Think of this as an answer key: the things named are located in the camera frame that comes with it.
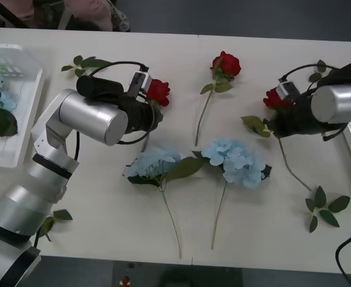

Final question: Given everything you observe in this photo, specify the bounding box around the person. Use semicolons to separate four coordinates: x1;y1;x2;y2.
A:
12;0;131;32

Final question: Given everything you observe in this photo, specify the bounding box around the loose green leaf twig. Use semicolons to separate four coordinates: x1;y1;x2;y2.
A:
60;55;112;78
305;185;351;234
39;209;74;243
309;59;329;83

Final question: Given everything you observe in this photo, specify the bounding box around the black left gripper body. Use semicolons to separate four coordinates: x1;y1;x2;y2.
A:
117;94;164;135

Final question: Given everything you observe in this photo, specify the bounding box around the pale grey left wrist camera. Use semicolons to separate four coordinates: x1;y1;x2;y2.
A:
129;71;151;98

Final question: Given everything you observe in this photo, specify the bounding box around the pale grey wrist camera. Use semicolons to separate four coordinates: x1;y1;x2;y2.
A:
129;71;151;98
276;80;300;101

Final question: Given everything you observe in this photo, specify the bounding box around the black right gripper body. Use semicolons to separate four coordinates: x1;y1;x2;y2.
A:
267;94;326;139

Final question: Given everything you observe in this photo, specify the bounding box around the black tripod leg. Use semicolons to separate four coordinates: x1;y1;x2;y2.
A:
0;0;29;29

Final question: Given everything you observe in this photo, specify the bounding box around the pale grey right wrist camera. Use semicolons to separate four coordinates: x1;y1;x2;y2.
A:
276;80;300;101

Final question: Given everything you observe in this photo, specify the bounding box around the red rose with green stem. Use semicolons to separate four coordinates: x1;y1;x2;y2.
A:
194;50;242;147
240;88;313;192
141;79;172;151

